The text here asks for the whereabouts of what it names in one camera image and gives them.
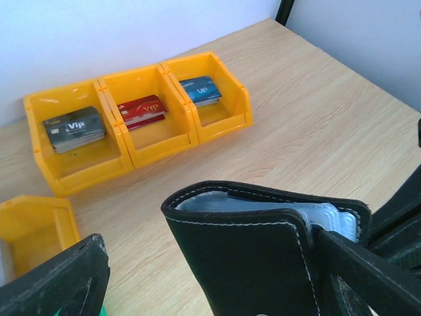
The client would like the red VIP card stack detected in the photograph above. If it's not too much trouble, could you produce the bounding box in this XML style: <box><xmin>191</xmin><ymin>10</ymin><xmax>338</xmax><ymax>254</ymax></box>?
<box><xmin>117</xmin><ymin>95</ymin><xmax>166</xmax><ymax>130</ymax></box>

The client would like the black leather card holder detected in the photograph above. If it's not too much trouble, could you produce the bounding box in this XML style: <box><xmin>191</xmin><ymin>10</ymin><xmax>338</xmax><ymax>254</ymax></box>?
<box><xmin>161</xmin><ymin>180</ymin><xmax>371</xmax><ymax>315</ymax></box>

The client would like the yellow bin near green bin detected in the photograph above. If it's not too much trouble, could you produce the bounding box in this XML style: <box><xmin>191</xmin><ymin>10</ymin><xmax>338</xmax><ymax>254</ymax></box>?
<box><xmin>1</xmin><ymin>196</ymin><xmax>81</xmax><ymax>280</ymax></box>

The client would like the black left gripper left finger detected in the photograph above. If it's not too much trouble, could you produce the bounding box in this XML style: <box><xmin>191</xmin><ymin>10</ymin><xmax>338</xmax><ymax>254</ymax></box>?
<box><xmin>1</xmin><ymin>234</ymin><xmax>111</xmax><ymax>315</ymax></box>

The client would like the yellow bin with red cards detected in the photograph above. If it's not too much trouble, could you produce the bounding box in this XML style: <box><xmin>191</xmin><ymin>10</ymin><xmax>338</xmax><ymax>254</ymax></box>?
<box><xmin>99</xmin><ymin>64</ymin><xmax>199</xmax><ymax>168</ymax></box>

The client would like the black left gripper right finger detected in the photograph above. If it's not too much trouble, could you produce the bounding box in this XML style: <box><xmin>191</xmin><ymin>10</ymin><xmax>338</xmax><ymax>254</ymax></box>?
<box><xmin>317</xmin><ymin>230</ymin><xmax>420</xmax><ymax>315</ymax></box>

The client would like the black frame post right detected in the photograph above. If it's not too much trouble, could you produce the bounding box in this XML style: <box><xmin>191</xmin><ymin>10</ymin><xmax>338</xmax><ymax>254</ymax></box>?
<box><xmin>275</xmin><ymin>0</ymin><xmax>295</xmax><ymax>26</ymax></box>

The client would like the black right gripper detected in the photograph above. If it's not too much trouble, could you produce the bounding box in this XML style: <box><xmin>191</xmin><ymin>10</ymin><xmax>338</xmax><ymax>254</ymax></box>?
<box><xmin>366</xmin><ymin>118</ymin><xmax>421</xmax><ymax>274</ymax></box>

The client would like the yellow bin with blue cards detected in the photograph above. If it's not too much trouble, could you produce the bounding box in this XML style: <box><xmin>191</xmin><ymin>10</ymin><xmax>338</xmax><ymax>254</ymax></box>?
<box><xmin>161</xmin><ymin>51</ymin><xmax>253</xmax><ymax>143</ymax></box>

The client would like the blue VIP card stack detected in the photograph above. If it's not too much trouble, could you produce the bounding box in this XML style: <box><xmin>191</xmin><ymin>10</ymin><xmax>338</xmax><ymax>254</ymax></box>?
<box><xmin>180</xmin><ymin>76</ymin><xmax>222</xmax><ymax>107</ymax></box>

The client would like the grey VIP card stack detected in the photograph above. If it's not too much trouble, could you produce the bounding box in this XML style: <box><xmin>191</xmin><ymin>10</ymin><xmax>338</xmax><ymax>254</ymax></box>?
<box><xmin>43</xmin><ymin>106</ymin><xmax>106</xmax><ymax>153</ymax></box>

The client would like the green plastic bin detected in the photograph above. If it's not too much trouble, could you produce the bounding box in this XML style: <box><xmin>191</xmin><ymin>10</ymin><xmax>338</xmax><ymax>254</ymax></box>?
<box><xmin>99</xmin><ymin>305</ymin><xmax>107</xmax><ymax>316</ymax></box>

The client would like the yellow bin with grey cards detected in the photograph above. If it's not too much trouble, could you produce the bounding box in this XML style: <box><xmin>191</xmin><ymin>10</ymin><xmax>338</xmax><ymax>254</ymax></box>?
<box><xmin>24</xmin><ymin>79</ymin><xmax>134</xmax><ymax>197</ymax></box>

